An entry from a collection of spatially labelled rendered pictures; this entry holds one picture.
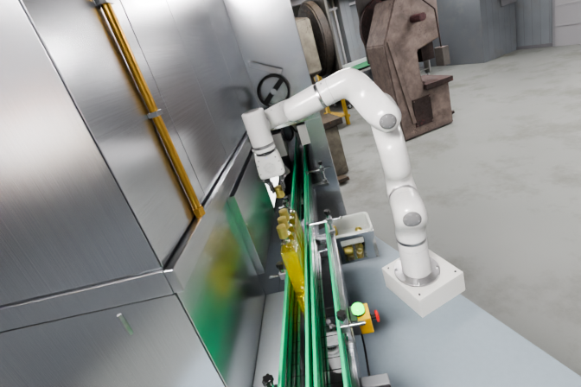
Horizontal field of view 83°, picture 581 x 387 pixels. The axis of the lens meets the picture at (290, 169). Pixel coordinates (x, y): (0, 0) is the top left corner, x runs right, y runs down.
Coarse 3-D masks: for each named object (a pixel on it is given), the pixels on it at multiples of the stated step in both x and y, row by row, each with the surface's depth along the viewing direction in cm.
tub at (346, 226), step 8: (344, 216) 172; (352, 216) 172; (360, 216) 171; (368, 216) 166; (336, 224) 173; (344, 224) 173; (352, 224) 173; (360, 224) 173; (368, 224) 162; (344, 232) 171; (352, 232) 157; (360, 232) 156
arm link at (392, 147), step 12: (384, 132) 118; (396, 132) 117; (384, 144) 117; (396, 144) 115; (384, 156) 118; (396, 156) 116; (408, 156) 119; (384, 168) 122; (396, 168) 118; (408, 168) 120; (396, 180) 124; (408, 180) 128
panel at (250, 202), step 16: (240, 176) 130; (256, 176) 151; (240, 192) 122; (256, 192) 144; (240, 208) 117; (256, 208) 137; (272, 208) 167; (240, 224) 118; (256, 224) 131; (272, 224) 158; (256, 240) 125; (256, 256) 123
